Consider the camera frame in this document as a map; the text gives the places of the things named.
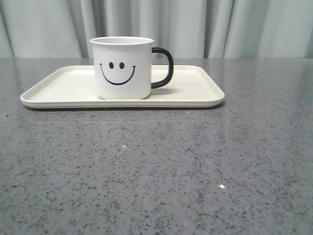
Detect white smiley face mug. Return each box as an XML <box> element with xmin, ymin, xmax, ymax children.
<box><xmin>90</xmin><ymin>36</ymin><xmax>174</xmax><ymax>99</ymax></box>

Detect pale green pleated curtain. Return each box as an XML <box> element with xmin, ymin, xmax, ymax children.
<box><xmin>0</xmin><ymin>0</ymin><xmax>313</xmax><ymax>58</ymax></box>

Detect cream rectangular plastic tray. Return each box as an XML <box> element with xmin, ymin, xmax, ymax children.
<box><xmin>20</xmin><ymin>65</ymin><xmax>224</xmax><ymax>109</ymax></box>

